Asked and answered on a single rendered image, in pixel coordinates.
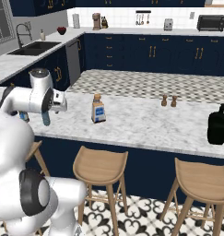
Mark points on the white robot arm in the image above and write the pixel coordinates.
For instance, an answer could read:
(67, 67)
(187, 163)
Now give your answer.
(12, 144)

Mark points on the white canister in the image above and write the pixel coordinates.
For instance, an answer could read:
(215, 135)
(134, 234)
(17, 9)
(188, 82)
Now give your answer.
(76, 21)

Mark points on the dark brown figurine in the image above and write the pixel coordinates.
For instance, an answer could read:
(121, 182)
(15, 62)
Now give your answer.
(104, 22)

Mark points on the hanging metal utensil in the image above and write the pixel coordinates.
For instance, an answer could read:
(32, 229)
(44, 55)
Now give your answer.
(136, 19)
(142, 19)
(147, 19)

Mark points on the white wall socket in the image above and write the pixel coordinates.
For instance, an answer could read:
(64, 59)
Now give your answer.
(192, 15)

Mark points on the dark red bowl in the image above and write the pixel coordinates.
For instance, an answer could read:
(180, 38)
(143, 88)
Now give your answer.
(61, 30)

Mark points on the bottle with blue label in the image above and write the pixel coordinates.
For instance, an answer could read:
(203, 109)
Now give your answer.
(98, 111)

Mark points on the black utensil rail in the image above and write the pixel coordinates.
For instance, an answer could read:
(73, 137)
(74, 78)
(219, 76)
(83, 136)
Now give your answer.
(143, 12)

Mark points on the grey dishwasher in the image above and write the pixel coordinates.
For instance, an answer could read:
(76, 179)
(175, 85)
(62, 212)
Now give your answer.
(73, 63)

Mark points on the grey framed window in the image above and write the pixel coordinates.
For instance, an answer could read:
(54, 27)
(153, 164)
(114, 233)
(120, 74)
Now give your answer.
(1, 21)

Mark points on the white and blue plastic bottle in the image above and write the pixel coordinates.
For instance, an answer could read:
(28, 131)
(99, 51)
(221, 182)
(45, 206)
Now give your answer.
(24, 116)

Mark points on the brown wooden shaker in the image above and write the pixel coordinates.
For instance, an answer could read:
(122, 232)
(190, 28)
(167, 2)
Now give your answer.
(174, 102)
(164, 101)

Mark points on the navy lower cupboard run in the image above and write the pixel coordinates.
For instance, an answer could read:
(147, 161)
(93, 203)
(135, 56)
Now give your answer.
(165, 53)

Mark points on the black toaster oven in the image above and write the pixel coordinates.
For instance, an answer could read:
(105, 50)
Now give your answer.
(211, 23)

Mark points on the dark kitchen sink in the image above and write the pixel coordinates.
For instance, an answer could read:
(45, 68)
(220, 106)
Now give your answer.
(35, 48)

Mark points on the silver toaster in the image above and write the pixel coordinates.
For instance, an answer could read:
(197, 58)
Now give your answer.
(168, 24)

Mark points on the navy upper cupboards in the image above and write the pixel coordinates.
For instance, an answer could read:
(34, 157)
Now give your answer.
(95, 3)

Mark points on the white soap dispenser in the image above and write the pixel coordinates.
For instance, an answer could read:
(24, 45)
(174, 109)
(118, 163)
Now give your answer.
(42, 35)

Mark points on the navy island cabinet base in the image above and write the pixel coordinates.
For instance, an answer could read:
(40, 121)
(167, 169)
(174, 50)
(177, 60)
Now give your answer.
(147, 172)

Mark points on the navy cupboards under sink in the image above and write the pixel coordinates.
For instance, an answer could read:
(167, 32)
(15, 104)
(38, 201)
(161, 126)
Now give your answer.
(52, 72)

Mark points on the wooden bar stool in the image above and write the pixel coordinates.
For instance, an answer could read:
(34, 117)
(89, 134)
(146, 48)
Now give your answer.
(205, 184)
(99, 166)
(36, 153)

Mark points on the dark curved tap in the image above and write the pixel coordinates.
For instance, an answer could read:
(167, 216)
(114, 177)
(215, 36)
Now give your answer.
(21, 32)

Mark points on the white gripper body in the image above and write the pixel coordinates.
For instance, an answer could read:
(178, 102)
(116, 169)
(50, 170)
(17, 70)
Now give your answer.
(61, 106)

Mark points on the wooden wall shelf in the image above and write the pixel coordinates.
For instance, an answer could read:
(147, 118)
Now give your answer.
(218, 4)

